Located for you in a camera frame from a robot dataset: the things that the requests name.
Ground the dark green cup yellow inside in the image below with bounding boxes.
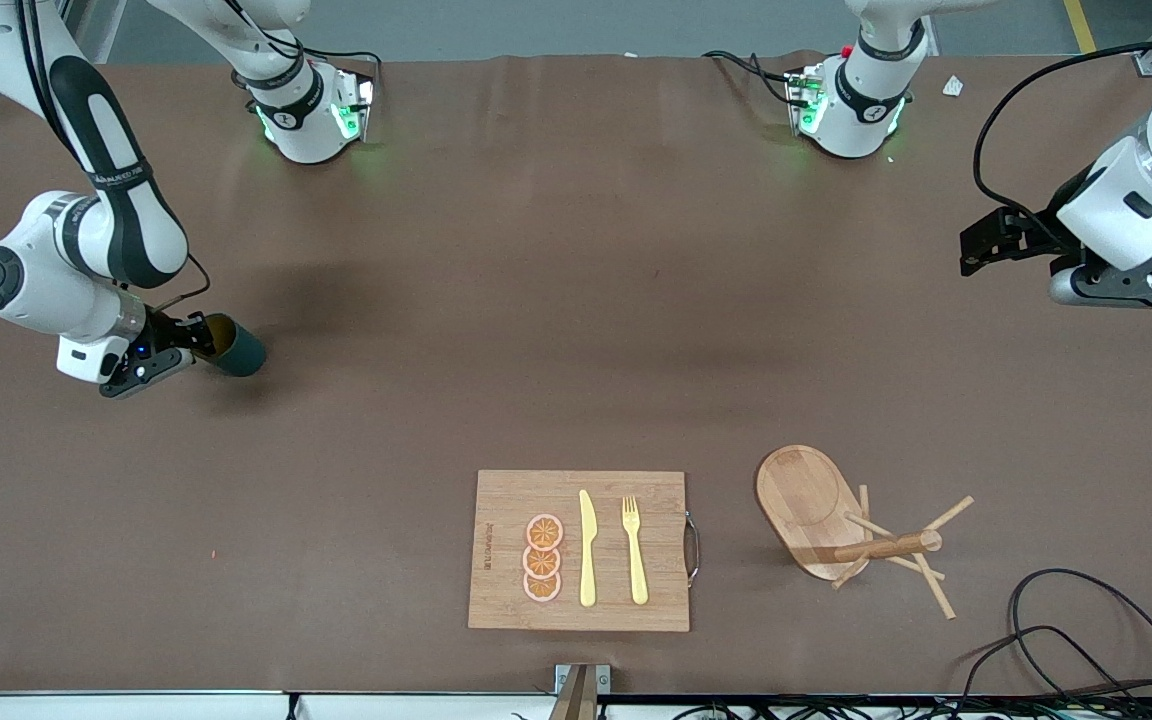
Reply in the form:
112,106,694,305
204,313,267,378

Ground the wooden cup rack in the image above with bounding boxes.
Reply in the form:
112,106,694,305
756,445,975,621

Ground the yellow plastic knife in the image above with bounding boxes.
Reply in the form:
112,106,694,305
578,489,599,608

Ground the yellow plastic fork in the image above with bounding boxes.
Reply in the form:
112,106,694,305
621,496,650,606

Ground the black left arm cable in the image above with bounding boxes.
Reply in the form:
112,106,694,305
974,40,1152,229

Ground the black right base cable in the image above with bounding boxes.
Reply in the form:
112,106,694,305
226,0,384,71

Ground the black base cable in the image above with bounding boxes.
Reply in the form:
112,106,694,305
226,0,384,71
704,50,797,106

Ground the black left base cable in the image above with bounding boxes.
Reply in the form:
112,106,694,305
704,50,797,106

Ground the black looped cable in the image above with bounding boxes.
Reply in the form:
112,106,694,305
1009,568,1152,701
956,625,1137,701

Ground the white table edge rail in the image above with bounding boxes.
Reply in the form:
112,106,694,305
0,690,557,720

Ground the bamboo cutting board metal handle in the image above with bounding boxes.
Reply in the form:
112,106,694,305
468,470,702,633

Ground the black cable bundle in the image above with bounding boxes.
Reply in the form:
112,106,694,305
626,695,1152,720

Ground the metal table clamp bracket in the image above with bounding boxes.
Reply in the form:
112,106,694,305
551,663,611,720

